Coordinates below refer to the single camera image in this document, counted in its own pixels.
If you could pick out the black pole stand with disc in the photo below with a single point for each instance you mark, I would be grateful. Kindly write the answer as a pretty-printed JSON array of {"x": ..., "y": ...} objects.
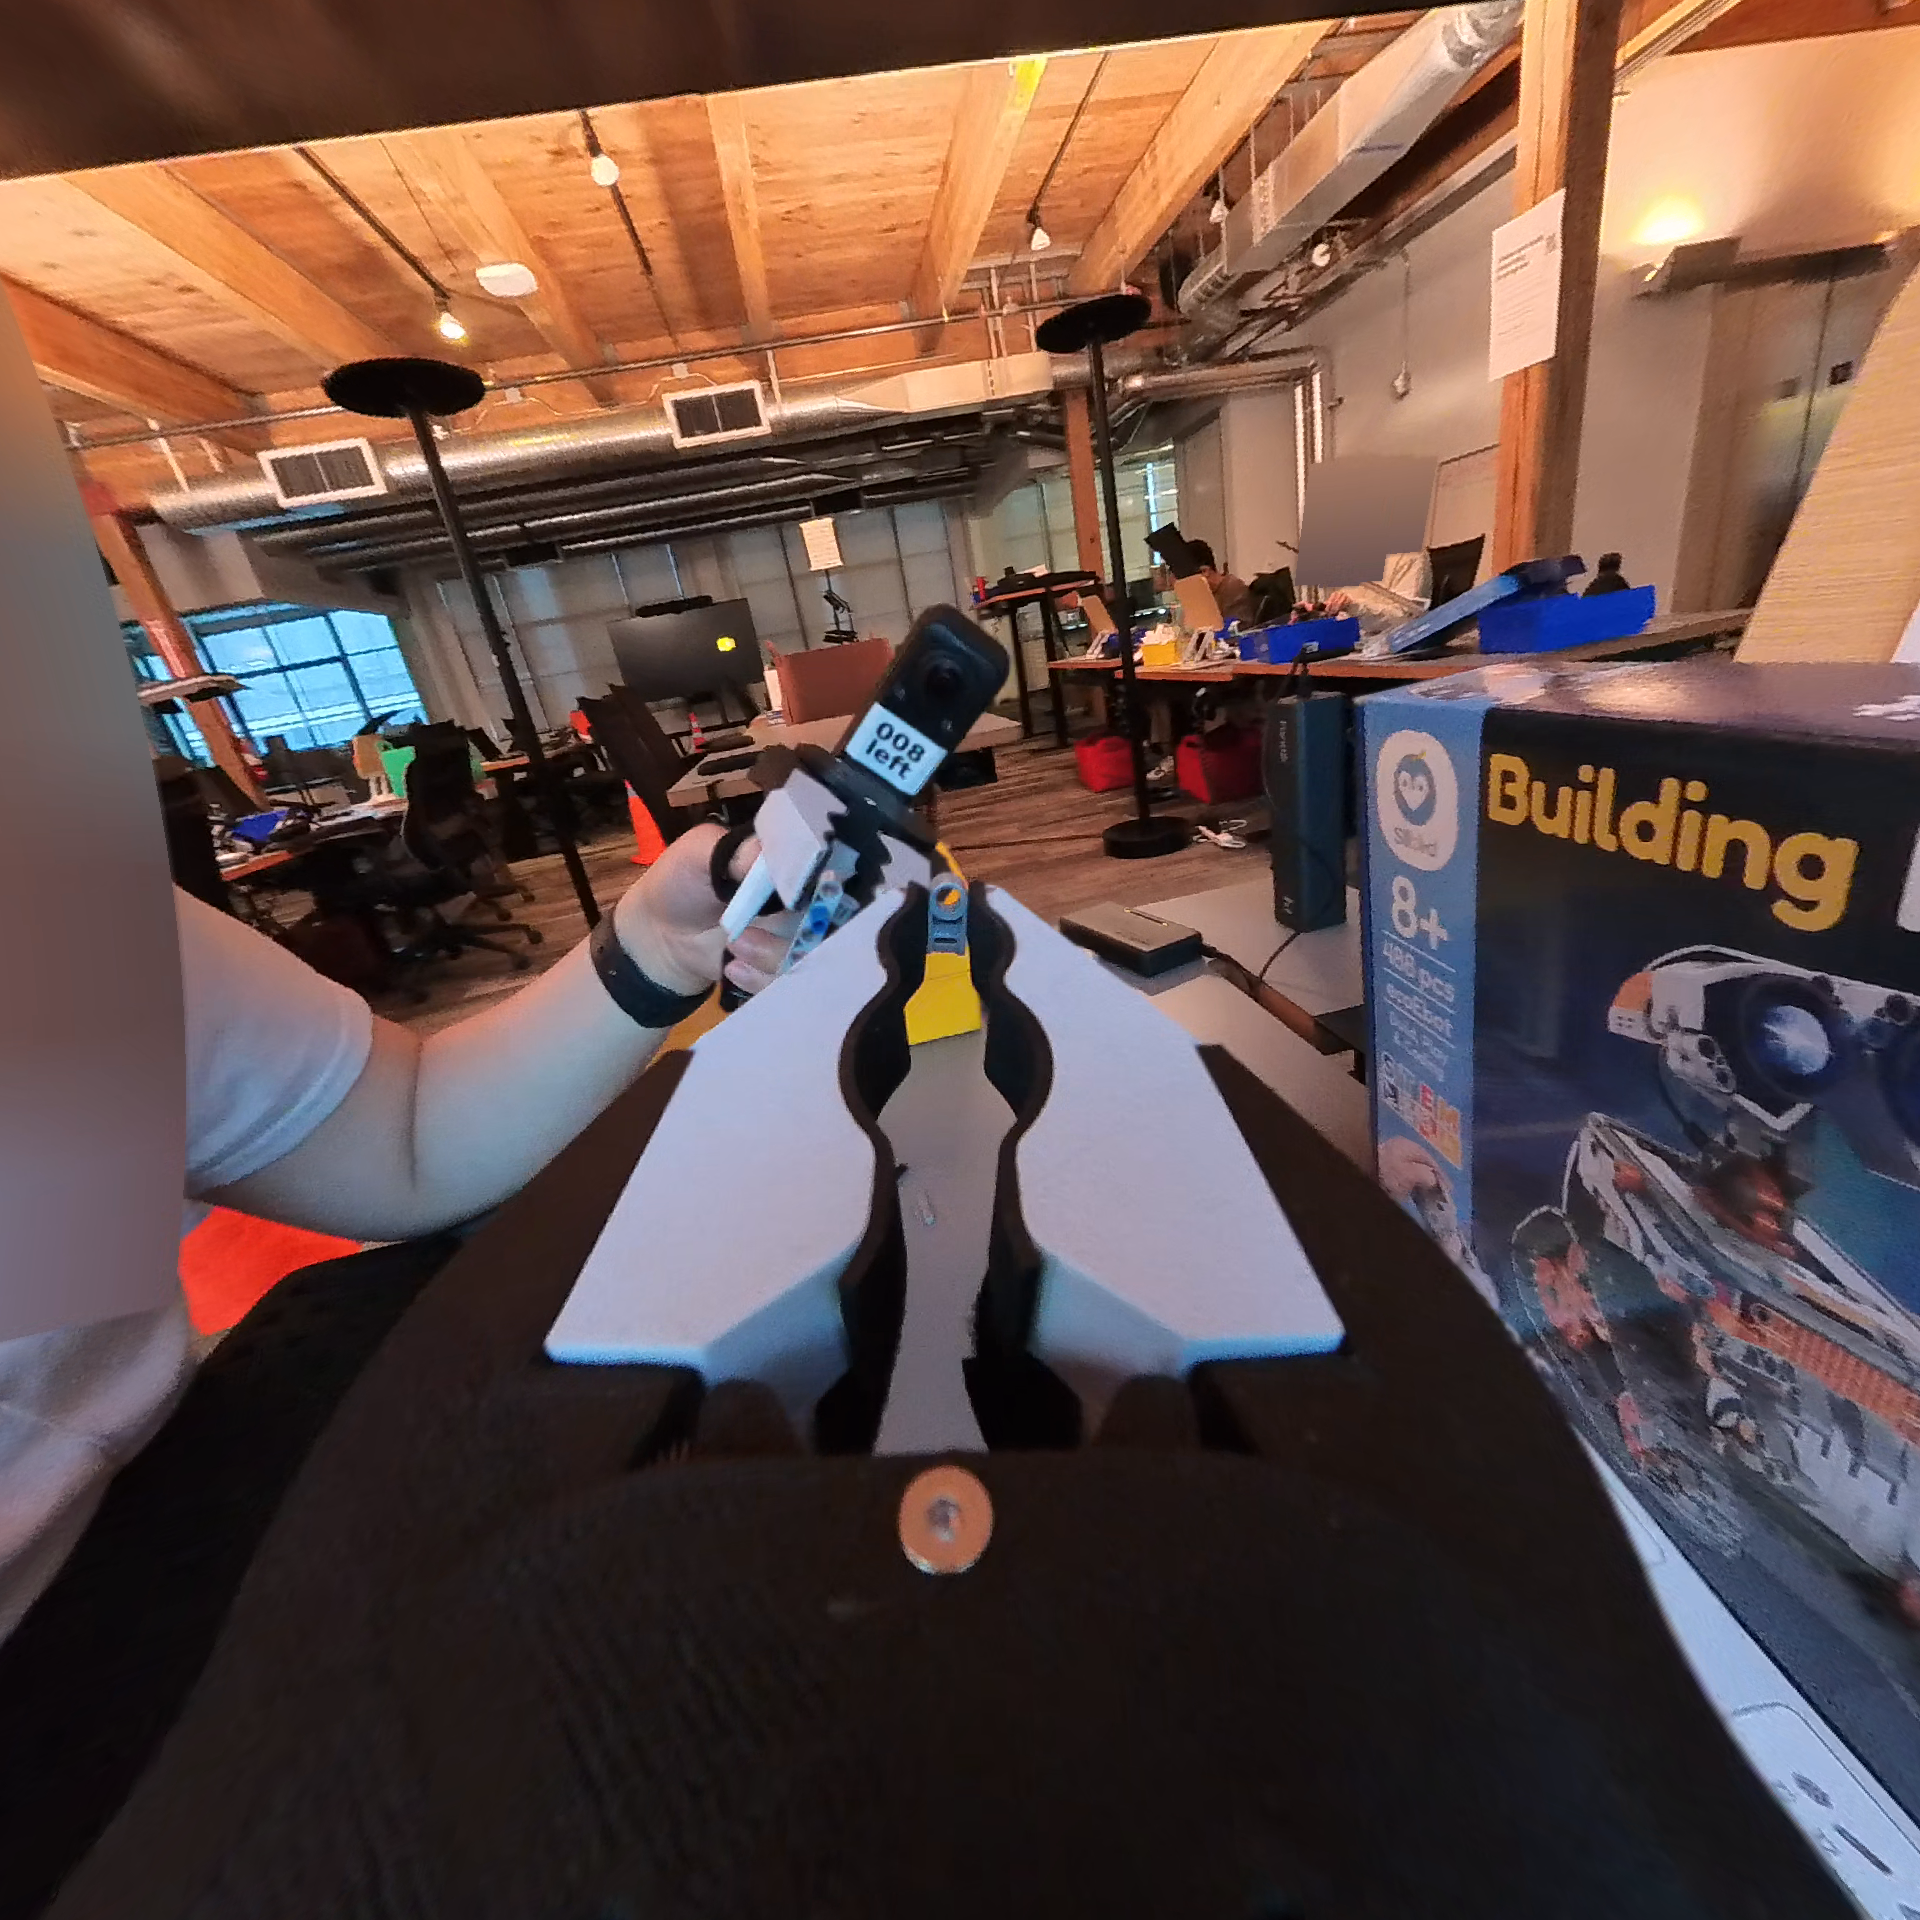
[{"x": 480, "y": 599}]

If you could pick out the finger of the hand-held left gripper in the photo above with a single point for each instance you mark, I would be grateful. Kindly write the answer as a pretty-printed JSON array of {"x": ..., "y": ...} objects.
[{"x": 796, "y": 832}]

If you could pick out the dark blue upright device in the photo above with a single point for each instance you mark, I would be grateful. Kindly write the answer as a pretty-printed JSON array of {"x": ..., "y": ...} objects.
[{"x": 1305, "y": 810}]

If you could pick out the blue lidded plastic box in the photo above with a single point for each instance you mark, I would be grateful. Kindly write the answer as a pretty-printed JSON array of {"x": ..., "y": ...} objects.
[{"x": 1560, "y": 615}]

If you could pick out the robot kit box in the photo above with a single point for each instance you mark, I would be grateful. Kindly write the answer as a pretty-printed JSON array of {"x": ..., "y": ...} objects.
[{"x": 1650, "y": 975}]

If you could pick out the light wooden board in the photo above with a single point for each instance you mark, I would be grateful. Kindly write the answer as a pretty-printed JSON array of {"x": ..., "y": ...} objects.
[{"x": 1844, "y": 523}]

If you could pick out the red plastic bin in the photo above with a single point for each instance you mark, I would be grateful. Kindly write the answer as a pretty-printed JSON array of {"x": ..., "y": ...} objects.
[
  {"x": 1219, "y": 763},
  {"x": 1106, "y": 762}
]

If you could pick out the grey perforated building beam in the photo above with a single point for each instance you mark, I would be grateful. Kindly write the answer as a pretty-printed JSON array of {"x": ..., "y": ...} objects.
[{"x": 820, "y": 908}]

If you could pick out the black television screen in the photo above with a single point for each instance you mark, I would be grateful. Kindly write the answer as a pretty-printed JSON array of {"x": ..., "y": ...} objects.
[{"x": 682, "y": 651}]

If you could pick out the white paper notice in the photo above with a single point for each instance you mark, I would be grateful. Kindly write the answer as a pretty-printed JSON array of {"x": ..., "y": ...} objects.
[{"x": 1525, "y": 284}]

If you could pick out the black power adapter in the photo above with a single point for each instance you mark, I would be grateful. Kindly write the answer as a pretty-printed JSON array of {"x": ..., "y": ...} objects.
[{"x": 1132, "y": 937}]

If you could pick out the person in white t-shirt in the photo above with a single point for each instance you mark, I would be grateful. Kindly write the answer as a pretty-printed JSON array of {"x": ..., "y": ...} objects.
[{"x": 254, "y": 1049}]

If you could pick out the blue plastic bin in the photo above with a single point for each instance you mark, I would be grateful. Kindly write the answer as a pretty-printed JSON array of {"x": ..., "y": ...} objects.
[{"x": 1298, "y": 641}]

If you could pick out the black office chair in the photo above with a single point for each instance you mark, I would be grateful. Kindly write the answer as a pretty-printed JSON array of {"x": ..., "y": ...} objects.
[{"x": 450, "y": 840}]

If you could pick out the person's left hand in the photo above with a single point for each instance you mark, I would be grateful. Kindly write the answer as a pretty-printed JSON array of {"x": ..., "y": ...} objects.
[{"x": 674, "y": 900}]

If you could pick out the wooden column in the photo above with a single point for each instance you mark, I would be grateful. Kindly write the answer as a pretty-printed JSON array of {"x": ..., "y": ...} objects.
[{"x": 1552, "y": 450}]

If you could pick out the brown cabinet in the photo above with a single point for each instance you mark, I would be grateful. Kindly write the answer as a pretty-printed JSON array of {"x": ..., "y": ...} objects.
[{"x": 832, "y": 682}]

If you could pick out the orange traffic cone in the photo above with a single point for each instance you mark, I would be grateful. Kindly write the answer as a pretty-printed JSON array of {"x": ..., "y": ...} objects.
[{"x": 648, "y": 832}]

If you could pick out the silver air duct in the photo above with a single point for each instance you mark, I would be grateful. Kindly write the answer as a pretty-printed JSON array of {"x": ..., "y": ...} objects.
[{"x": 600, "y": 442}]

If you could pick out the black wristwatch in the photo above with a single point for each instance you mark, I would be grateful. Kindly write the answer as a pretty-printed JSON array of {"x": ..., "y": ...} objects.
[{"x": 638, "y": 984}]

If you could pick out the small grey connector piece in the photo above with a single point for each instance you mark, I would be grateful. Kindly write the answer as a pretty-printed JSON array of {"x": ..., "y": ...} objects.
[{"x": 944, "y": 900}]

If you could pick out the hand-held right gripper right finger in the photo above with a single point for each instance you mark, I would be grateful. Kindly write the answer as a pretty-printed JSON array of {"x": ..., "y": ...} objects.
[{"x": 1155, "y": 1201}]

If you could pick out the person's left forearm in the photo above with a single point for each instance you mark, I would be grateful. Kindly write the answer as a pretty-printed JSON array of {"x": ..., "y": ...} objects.
[{"x": 450, "y": 1096}]

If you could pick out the wooden work table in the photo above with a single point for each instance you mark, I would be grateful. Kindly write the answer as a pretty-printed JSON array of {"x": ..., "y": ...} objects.
[{"x": 1424, "y": 662}]

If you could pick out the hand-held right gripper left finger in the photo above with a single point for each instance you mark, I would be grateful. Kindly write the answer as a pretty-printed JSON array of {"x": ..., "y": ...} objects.
[{"x": 721, "y": 1201}]

